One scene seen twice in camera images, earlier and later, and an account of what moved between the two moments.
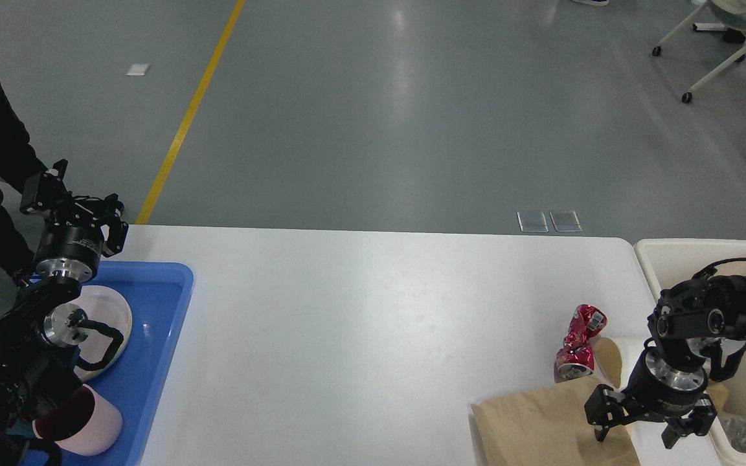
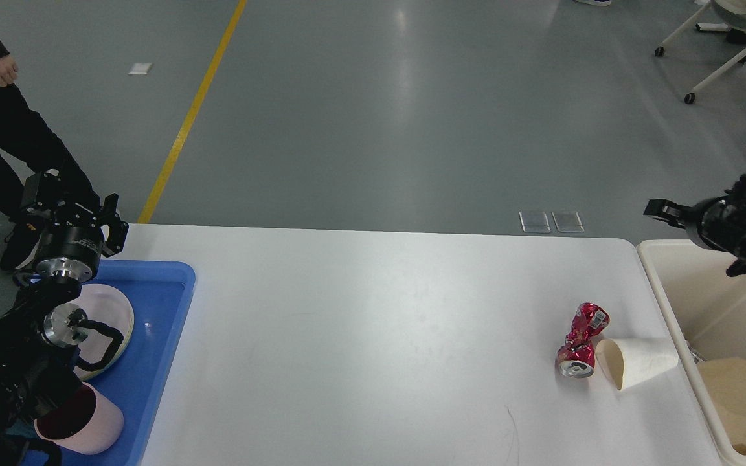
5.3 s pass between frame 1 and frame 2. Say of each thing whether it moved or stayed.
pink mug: stayed
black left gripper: stayed
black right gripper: moved
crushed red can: stayed
